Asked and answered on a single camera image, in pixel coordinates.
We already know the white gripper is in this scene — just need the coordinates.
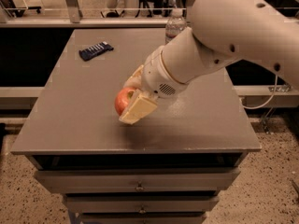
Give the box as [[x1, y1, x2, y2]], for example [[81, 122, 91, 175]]
[[119, 46, 188, 124]]

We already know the red apple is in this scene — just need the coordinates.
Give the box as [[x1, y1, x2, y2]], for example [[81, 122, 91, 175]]
[[114, 87, 135, 115]]

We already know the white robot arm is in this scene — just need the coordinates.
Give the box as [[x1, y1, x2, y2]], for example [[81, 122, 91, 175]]
[[120, 0, 299, 124]]

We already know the blue rxbar blueberry bar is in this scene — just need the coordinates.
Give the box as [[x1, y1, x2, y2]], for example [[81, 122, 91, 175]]
[[78, 41, 114, 62]]

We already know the clear plastic water bottle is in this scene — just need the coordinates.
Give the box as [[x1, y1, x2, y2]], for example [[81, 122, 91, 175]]
[[165, 8, 187, 43]]

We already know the grey drawer cabinet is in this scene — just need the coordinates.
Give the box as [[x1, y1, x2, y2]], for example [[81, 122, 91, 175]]
[[12, 28, 261, 217]]

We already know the top grey drawer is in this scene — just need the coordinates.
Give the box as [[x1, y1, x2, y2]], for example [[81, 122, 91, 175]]
[[35, 168, 240, 194]]

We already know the grey drawer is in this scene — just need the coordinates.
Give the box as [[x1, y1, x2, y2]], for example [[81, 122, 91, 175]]
[[80, 214, 206, 224], [64, 193, 219, 214], [35, 168, 240, 194]]

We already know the middle grey drawer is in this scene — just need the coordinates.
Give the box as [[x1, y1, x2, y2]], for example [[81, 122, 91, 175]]
[[64, 193, 219, 214]]

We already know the bottom grey drawer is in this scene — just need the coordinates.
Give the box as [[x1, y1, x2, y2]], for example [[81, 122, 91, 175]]
[[80, 214, 206, 224]]

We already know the metal railing frame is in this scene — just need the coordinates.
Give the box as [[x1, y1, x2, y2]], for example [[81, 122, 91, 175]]
[[0, 0, 299, 29]]

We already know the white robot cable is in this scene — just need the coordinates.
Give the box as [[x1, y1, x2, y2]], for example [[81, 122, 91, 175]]
[[239, 73, 278, 111]]

